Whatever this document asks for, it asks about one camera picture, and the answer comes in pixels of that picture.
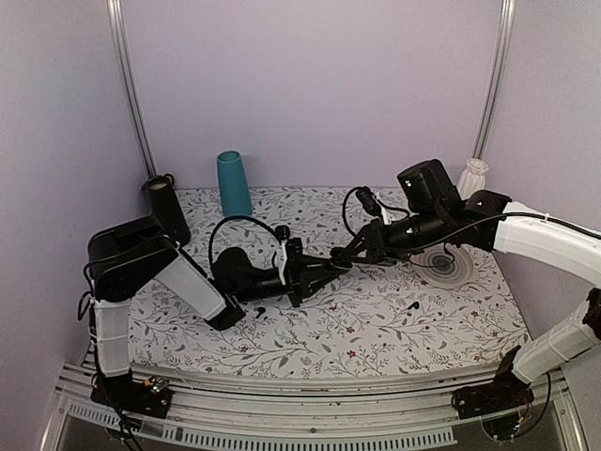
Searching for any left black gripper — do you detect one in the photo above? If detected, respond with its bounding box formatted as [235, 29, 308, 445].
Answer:
[234, 254, 339, 308]

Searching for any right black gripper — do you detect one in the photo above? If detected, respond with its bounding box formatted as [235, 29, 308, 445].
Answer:
[340, 206, 449, 267]

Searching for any black gold-trim charging case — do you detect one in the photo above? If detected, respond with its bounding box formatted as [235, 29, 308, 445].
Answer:
[329, 257, 353, 272]

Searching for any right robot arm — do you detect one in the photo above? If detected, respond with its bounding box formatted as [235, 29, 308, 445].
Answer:
[331, 159, 600, 419]

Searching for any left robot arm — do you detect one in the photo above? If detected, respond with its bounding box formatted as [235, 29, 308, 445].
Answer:
[79, 216, 351, 419]

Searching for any black earbud lower left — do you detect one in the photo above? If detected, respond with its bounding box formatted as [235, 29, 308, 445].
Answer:
[255, 306, 266, 319]

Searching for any swirl patterned plate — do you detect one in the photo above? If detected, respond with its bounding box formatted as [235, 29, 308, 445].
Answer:
[410, 245, 476, 289]

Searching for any teal tapered vase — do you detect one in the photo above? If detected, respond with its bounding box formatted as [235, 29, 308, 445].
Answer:
[217, 149, 253, 217]

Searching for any white ribbed vase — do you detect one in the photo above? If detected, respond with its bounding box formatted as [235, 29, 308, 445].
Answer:
[456, 158, 489, 200]

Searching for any black tapered vase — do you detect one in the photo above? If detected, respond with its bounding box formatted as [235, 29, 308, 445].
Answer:
[144, 176, 192, 245]

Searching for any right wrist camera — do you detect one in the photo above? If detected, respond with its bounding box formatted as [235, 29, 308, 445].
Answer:
[356, 187, 393, 226]

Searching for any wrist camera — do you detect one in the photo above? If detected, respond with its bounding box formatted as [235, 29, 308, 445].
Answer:
[274, 225, 290, 286]
[356, 187, 393, 226]

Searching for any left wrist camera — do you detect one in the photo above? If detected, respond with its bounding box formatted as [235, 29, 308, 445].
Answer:
[274, 225, 290, 286]

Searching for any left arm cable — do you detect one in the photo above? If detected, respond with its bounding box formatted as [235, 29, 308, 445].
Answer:
[208, 215, 283, 273]

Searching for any aluminium front rail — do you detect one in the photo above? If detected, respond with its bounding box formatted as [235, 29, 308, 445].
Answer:
[44, 361, 588, 451]

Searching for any right aluminium post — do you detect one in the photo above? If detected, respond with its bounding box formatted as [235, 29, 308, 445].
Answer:
[471, 0, 516, 160]

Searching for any aluminium post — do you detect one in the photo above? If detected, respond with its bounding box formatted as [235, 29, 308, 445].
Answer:
[106, 0, 157, 178]
[471, 0, 516, 160]

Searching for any left aluminium post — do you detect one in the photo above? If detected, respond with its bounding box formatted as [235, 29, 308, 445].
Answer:
[106, 0, 157, 178]

